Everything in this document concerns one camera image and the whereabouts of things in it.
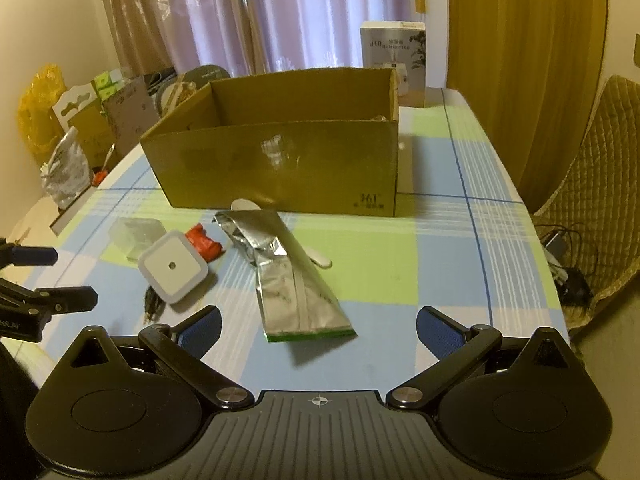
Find green tissue packs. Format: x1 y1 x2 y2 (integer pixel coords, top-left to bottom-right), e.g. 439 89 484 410
93 67 132 102

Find white square night light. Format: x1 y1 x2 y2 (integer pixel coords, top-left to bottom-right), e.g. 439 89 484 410
137 230 208 304

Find large brown cardboard box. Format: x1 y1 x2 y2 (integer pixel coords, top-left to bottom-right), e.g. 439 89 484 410
141 67 399 217

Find crumpled silver plastic bag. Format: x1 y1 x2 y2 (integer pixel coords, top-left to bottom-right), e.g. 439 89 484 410
40 126 93 210

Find yellow plastic bag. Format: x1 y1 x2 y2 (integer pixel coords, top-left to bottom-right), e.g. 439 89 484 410
16 64 67 167

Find black audio cable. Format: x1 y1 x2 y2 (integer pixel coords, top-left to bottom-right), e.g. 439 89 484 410
142 285 166 326

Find wall power socket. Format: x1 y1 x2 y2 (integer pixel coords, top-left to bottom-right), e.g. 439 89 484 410
634 34 640 67

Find black cables on floor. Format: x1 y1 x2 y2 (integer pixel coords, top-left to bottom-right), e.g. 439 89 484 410
537 224 599 321

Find clear plastic case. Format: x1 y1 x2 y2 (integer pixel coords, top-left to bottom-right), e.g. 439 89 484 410
108 218 166 261

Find brown cardboard carton stack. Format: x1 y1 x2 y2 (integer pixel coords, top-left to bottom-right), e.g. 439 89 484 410
52 77 160 169

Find white speckled spoon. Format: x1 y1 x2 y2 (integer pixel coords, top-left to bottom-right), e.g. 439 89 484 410
229 196 334 270

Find silver foil pouch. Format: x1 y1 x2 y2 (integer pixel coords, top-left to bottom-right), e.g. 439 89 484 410
215 210 356 342

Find purple sheer curtain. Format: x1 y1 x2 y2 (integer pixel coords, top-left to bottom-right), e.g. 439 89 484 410
103 0 412 77

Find dark oval noodle bowl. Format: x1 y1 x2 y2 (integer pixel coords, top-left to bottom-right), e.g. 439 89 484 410
154 64 231 117

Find white humidifier box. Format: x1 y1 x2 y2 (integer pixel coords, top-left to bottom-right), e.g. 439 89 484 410
360 21 426 107

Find red snack packet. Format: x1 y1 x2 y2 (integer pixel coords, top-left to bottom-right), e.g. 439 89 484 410
186 223 224 263

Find checked tablecloth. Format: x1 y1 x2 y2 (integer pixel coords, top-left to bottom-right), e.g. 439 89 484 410
6 89 565 392

